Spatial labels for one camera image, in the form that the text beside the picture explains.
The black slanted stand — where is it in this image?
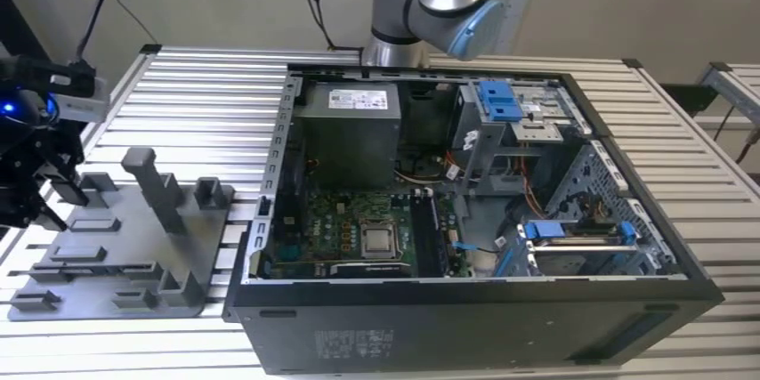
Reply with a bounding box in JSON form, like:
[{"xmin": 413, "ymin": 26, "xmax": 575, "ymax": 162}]
[{"xmin": 0, "ymin": 0, "xmax": 59, "ymax": 69}]

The metal slat side table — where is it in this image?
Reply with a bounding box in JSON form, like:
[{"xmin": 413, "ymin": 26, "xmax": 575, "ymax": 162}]
[{"xmin": 691, "ymin": 61, "xmax": 760, "ymax": 132}]

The blue plug data wire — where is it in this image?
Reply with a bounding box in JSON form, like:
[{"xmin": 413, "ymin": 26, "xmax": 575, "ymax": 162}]
[{"xmin": 451, "ymin": 240, "xmax": 517, "ymax": 256}]

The black box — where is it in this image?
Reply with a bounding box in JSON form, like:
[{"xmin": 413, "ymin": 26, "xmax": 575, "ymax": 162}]
[{"xmin": 658, "ymin": 83, "xmax": 718, "ymax": 119}]

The black case fan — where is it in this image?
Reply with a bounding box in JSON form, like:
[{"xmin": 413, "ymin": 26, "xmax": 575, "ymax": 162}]
[{"xmin": 278, "ymin": 148, "xmax": 311, "ymax": 243}]

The silver CPU chip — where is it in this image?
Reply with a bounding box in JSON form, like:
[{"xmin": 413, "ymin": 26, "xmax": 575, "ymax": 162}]
[{"xmin": 363, "ymin": 228, "xmax": 398, "ymax": 259}]

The blue drive cage latch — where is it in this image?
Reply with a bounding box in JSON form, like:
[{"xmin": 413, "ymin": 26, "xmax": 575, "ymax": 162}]
[{"xmin": 477, "ymin": 79, "xmax": 523, "ymax": 124}]

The blue disk carrier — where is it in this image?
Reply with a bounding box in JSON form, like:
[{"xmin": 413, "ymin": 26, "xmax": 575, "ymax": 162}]
[{"xmin": 497, "ymin": 219, "xmax": 647, "ymax": 278}]

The green motherboard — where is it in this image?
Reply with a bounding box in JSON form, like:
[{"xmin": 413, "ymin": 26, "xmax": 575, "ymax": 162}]
[{"xmin": 261, "ymin": 190, "xmax": 477, "ymax": 281}]

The grey parts rack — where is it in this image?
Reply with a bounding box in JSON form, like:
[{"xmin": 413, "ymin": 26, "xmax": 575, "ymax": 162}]
[{"xmin": 6, "ymin": 146, "xmax": 239, "ymax": 322}]

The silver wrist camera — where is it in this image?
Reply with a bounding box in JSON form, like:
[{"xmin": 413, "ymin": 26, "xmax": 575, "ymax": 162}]
[{"xmin": 49, "ymin": 71, "xmax": 113, "ymax": 124}]

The CPU socket metal frame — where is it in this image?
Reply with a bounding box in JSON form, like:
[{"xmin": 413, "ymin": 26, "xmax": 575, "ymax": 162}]
[{"xmin": 354, "ymin": 218, "xmax": 407, "ymax": 262}]

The silver power supply unit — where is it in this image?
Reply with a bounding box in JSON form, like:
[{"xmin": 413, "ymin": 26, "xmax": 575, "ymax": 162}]
[{"xmin": 294, "ymin": 81, "xmax": 405, "ymax": 189}]

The metal disk bay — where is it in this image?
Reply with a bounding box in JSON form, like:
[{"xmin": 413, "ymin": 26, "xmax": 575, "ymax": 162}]
[{"xmin": 495, "ymin": 218, "xmax": 677, "ymax": 279}]

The black graphics card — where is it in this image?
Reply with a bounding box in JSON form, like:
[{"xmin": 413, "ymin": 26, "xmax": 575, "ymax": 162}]
[{"xmin": 313, "ymin": 261, "xmax": 419, "ymax": 280}]

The black PC case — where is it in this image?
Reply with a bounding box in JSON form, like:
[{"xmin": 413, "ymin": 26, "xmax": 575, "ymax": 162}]
[{"xmin": 222, "ymin": 61, "xmax": 727, "ymax": 376}]

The grey optical drive cage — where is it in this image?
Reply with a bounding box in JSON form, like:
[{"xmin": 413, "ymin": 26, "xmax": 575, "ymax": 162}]
[{"xmin": 451, "ymin": 78, "xmax": 587, "ymax": 197}]

